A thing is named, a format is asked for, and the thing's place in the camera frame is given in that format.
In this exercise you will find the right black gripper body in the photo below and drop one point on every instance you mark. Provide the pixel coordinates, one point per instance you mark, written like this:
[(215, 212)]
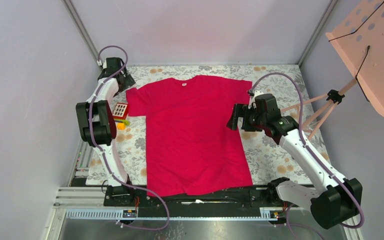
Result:
[(250, 123)]

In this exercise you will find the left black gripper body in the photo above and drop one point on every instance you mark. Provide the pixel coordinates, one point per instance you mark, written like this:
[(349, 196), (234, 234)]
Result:
[(127, 81)]

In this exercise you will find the red t-shirt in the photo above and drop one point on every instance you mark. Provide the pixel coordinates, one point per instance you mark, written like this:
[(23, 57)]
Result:
[(189, 148)]

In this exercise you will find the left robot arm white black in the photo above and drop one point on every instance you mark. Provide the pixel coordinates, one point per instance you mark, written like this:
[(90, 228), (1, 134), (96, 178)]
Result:
[(97, 127)]

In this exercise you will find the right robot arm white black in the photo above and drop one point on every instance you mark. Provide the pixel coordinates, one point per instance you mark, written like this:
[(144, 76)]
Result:
[(334, 199)]

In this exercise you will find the red toy block house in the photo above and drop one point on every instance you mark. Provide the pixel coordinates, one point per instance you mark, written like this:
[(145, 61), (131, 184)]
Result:
[(120, 113)]

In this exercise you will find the floral patterned table mat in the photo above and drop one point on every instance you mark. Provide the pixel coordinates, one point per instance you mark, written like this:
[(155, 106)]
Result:
[(266, 160)]

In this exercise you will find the pink perforated music stand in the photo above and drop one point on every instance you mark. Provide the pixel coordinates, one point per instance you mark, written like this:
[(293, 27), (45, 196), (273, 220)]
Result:
[(359, 42)]

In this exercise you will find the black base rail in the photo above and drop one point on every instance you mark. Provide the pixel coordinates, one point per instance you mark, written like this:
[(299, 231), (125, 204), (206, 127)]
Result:
[(252, 202)]

